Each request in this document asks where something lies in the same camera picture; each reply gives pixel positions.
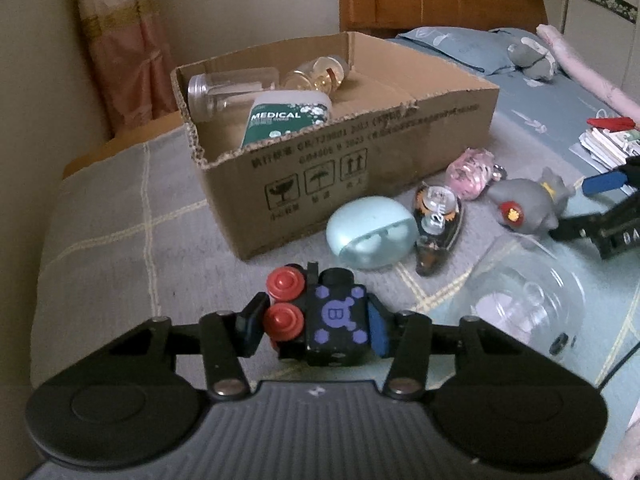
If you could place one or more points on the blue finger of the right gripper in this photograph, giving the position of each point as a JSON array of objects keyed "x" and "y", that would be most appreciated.
[{"x": 602, "y": 183}]

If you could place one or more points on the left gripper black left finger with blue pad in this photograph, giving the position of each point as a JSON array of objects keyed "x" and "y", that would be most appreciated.
[{"x": 225, "y": 338}]

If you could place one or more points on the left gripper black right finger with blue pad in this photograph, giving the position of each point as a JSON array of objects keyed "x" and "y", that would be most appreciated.
[{"x": 404, "y": 337}]

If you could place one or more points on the black cube toy red buttons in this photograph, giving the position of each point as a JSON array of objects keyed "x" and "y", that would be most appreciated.
[{"x": 317, "y": 317}]

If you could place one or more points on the clear plastic dome container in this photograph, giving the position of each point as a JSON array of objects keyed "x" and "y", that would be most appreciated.
[{"x": 521, "y": 288}]

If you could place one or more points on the stack of cards and papers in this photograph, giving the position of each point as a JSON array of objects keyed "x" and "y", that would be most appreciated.
[{"x": 608, "y": 142}]

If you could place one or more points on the grey elephant toy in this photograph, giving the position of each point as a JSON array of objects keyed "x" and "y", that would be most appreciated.
[{"x": 532, "y": 207}]

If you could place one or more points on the blue floral bed sheet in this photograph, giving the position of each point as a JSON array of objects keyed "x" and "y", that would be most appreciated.
[{"x": 556, "y": 112}]

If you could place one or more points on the pink rolled blanket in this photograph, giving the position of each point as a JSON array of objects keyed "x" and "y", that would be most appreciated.
[{"x": 573, "y": 64}]

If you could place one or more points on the light blue round case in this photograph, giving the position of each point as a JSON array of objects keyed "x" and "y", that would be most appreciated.
[{"x": 371, "y": 232}]

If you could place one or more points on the pink pig figurine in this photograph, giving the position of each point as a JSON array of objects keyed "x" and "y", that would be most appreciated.
[{"x": 473, "y": 171}]

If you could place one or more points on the correction tape dispenser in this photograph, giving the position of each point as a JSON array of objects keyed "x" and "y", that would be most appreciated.
[{"x": 438, "y": 212}]

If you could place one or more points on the grey plush toy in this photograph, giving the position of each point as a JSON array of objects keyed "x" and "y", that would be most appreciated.
[{"x": 533, "y": 59}]

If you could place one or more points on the blue floral pillow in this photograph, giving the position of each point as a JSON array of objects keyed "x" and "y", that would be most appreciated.
[{"x": 485, "y": 51}]

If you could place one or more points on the brown cardboard box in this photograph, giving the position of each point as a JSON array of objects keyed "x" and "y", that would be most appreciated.
[{"x": 400, "y": 116}]

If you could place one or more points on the green white medical wipes pack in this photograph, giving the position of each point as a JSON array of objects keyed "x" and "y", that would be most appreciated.
[{"x": 278, "y": 113}]

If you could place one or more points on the clear empty plastic jar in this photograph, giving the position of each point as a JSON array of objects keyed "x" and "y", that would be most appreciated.
[{"x": 211, "y": 93}]

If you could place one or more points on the jar of golden capsules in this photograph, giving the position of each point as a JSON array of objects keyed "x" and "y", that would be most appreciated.
[{"x": 325, "y": 74}]

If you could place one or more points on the pink patterned curtain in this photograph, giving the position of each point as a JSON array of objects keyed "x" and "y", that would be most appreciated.
[{"x": 131, "y": 58}]

